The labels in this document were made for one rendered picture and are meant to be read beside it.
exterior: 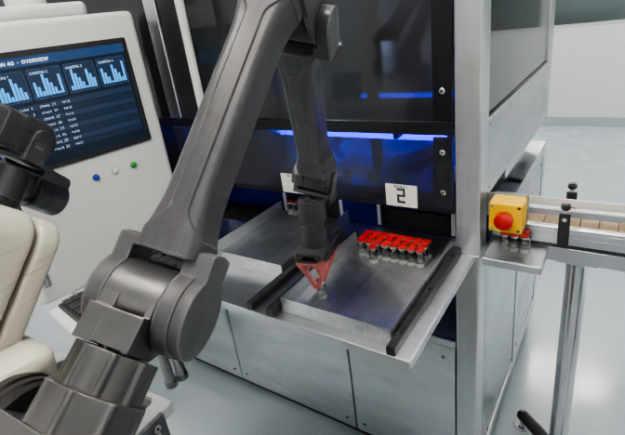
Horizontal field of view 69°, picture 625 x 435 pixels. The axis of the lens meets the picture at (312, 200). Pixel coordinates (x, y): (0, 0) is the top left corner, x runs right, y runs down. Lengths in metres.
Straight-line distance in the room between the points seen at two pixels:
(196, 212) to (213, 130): 0.08
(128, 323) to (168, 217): 0.10
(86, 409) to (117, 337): 0.06
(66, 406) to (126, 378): 0.04
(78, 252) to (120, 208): 0.17
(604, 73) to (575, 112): 0.45
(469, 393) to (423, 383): 0.14
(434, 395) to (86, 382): 1.22
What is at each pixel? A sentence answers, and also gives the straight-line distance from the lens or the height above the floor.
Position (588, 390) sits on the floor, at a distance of 2.18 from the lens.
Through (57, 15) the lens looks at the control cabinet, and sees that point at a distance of 1.47.
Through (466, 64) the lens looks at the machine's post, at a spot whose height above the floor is 1.33.
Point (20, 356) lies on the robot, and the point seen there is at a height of 1.22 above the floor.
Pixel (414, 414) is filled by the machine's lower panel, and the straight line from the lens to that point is 1.61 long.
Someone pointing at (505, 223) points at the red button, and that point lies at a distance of 1.08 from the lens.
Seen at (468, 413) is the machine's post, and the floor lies 0.36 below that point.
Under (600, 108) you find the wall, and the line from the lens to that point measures 5.73.
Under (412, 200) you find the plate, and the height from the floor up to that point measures 1.01.
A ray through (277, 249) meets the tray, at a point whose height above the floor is 0.88.
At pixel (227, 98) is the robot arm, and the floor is 1.40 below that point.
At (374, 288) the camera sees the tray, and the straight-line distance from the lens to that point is 1.05.
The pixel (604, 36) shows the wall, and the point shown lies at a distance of 5.62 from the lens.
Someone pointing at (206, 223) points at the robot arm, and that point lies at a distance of 0.44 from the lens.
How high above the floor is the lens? 1.47
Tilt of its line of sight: 22 degrees down
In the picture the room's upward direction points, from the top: 8 degrees counter-clockwise
